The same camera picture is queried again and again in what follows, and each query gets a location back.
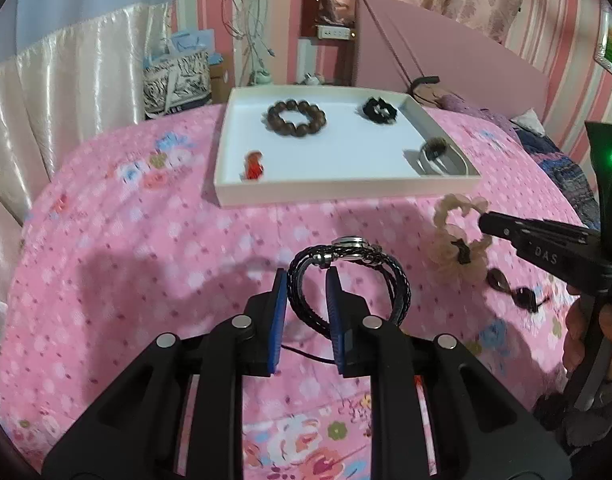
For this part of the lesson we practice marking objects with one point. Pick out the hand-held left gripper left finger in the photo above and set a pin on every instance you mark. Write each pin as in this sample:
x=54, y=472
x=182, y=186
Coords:
x=278, y=320

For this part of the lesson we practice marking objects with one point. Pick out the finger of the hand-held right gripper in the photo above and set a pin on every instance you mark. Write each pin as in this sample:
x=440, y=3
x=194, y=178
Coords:
x=546, y=255

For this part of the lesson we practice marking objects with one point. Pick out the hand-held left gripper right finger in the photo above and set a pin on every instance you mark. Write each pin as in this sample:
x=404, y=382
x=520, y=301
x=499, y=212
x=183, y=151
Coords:
x=336, y=320

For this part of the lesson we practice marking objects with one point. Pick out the cream scrunchie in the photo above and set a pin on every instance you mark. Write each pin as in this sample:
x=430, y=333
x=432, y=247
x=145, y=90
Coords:
x=446, y=255

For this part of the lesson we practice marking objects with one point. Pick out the wristwatch with pale band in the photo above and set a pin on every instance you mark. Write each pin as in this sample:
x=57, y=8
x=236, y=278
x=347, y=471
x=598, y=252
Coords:
x=433, y=150

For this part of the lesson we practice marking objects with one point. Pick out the white shallow box tray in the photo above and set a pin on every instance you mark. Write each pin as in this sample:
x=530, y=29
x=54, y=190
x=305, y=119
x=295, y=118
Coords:
x=346, y=160

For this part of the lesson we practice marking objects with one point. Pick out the black scrunchie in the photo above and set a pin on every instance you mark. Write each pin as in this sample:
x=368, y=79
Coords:
x=371, y=107

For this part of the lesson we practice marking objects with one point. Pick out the person's right forearm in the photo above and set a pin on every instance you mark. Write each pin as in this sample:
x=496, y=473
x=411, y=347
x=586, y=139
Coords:
x=606, y=410

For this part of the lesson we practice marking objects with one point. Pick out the person's right hand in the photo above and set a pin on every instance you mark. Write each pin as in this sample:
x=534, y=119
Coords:
x=576, y=335

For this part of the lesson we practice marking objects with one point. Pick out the blue patterned blanket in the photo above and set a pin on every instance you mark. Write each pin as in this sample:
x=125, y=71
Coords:
x=561, y=170

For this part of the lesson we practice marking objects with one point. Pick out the white pillow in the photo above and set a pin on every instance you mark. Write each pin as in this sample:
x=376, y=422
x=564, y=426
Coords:
x=528, y=121

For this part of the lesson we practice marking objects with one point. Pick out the pink floral bedsheet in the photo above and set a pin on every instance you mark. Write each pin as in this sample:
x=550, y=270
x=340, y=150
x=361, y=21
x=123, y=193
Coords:
x=135, y=240

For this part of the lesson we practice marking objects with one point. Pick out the purple blanket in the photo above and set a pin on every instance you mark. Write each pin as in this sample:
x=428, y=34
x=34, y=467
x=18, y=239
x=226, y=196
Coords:
x=466, y=107

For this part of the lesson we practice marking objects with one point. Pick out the pink headboard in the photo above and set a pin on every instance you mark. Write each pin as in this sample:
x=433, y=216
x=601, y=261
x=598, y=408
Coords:
x=461, y=50

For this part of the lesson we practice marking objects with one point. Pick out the cardboard box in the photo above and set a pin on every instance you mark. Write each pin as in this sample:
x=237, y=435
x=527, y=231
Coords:
x=219, y=82

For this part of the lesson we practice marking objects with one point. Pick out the zebra print tote bag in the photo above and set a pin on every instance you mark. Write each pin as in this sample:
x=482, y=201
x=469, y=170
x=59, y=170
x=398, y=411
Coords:
x=178, y=85

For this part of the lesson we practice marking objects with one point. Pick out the white power strip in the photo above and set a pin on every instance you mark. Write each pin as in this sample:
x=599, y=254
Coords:
x=333, y=32

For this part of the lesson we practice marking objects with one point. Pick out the light blue paper bag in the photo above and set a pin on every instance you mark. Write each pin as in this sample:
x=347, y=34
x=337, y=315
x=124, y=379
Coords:
x=185, y=45

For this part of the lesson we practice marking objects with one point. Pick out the white satin curtain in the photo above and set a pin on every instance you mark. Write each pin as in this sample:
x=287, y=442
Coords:
x=60, y=85

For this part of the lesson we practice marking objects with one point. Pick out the pale blue sheer curtain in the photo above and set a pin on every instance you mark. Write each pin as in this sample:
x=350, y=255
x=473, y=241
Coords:
x=85, y=0

